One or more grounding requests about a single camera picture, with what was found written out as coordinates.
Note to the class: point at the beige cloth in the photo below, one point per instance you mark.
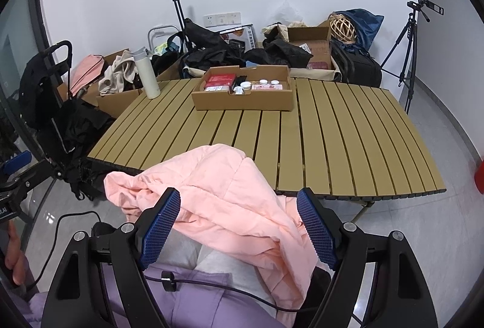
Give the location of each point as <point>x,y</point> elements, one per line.
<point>115,74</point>

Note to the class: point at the pink bag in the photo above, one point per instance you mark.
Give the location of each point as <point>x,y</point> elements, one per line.
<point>87,72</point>

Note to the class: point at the shallow cardboard tray box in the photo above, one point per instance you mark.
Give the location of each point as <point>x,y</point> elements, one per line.
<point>242,101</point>

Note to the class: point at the white thermos bottle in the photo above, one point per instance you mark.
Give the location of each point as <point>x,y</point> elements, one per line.
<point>148,74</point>

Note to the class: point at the black tripod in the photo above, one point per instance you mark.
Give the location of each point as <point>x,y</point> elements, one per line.
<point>410,36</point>

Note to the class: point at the person's left hand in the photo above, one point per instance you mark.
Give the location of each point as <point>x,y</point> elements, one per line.
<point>15,256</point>

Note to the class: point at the small blue packet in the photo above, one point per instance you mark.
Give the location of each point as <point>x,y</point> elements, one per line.
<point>251,64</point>

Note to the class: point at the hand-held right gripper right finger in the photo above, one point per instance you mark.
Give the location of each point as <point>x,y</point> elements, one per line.
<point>317,229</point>

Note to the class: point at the dark blue bag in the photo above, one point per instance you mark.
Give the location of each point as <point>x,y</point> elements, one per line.
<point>366,27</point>

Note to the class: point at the white and pink packet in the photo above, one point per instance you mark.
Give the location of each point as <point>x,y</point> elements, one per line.
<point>215,88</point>

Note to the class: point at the wicker ball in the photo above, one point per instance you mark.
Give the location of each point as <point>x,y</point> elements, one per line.
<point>343,29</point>

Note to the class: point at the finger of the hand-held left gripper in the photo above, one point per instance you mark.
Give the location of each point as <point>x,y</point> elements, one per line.
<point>17,161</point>

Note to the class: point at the white folding stool frame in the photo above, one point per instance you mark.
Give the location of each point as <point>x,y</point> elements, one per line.
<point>158,29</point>

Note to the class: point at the white jar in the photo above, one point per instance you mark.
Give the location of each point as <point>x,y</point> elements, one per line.
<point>246,86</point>

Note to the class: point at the black clothing heap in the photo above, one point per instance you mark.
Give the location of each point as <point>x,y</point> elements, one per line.
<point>283,52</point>

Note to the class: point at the white plastic bag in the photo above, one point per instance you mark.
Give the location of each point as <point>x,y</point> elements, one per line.
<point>285,12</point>

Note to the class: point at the pink padded jacket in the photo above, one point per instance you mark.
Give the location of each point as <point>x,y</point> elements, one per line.
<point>227,199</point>

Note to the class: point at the beige tote bag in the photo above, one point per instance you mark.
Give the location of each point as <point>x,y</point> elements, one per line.
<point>276,31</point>

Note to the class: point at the large open cardboard box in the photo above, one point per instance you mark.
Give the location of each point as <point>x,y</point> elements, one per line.
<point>113,103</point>

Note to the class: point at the light grey garment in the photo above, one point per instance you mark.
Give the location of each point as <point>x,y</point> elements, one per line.
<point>230,269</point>

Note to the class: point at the purple trousers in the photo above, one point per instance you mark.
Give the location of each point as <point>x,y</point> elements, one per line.
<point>200,305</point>

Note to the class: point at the white wall socket strip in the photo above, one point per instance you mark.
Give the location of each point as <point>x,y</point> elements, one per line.
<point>222,19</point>

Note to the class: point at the green cloth item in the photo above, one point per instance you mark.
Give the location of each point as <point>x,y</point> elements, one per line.
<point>162,48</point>

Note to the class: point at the black folded stroller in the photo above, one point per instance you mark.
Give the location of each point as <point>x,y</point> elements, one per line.
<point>75,131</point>

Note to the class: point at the dark cloth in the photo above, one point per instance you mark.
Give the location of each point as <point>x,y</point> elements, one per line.
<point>317,288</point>

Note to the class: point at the pink printed packet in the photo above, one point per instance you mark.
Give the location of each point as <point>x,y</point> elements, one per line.
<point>269,87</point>

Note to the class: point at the black suitcase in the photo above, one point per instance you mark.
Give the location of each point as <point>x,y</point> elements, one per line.
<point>361,69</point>

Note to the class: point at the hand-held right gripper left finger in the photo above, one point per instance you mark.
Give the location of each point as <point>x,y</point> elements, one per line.
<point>158,229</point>

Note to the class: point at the black cloth item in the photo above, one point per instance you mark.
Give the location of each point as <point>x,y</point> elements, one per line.
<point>241,79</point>

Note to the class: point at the red object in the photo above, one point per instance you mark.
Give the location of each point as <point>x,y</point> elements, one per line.
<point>478,176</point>

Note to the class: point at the cardboard box with label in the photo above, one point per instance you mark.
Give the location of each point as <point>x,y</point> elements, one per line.
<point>317,52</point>

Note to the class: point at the printed product box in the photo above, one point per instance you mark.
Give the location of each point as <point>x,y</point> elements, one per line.
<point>247,36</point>

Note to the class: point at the black bag pile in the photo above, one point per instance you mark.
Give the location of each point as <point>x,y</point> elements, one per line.
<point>211,55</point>

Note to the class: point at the glass door with dark frame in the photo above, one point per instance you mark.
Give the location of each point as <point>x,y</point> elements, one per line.
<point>19,48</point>

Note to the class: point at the slatted wooden folding table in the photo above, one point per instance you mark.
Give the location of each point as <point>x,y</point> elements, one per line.
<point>340,139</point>

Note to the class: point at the red box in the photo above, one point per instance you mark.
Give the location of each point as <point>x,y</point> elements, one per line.
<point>220,80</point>

